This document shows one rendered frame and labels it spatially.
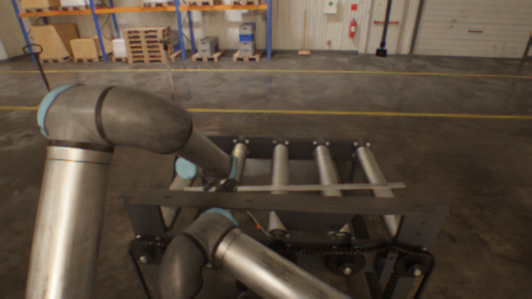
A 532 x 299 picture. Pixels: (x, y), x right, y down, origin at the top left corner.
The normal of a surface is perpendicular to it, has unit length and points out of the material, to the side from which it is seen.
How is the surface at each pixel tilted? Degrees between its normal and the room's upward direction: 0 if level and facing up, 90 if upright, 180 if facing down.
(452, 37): 90
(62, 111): 53
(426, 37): 90
